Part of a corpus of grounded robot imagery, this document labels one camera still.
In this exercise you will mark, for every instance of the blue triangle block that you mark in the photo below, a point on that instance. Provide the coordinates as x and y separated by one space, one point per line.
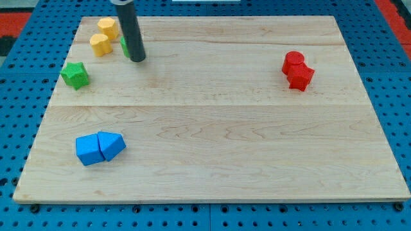
111 144

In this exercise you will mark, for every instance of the green circle block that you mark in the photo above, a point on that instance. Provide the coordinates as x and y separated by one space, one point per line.
124 47

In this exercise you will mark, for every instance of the wooden board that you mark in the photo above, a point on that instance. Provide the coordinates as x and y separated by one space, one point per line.
208 117

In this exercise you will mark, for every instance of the red star block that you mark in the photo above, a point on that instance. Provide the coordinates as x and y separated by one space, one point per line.
300 76

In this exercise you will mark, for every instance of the red cylinder block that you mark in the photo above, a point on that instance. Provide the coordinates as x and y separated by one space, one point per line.
292 58

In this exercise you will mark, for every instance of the blue cube block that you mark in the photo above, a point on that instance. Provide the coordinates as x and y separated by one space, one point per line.
88 149

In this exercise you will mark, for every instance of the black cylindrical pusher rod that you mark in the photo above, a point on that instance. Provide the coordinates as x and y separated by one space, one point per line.
127 16

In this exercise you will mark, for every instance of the yellow heart block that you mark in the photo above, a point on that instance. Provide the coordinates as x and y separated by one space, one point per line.
100 44

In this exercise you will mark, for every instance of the yellow hexagon block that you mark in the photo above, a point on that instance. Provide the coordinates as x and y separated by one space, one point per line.
109 27

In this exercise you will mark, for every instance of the green star block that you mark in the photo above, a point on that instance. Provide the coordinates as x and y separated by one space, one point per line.
75 75

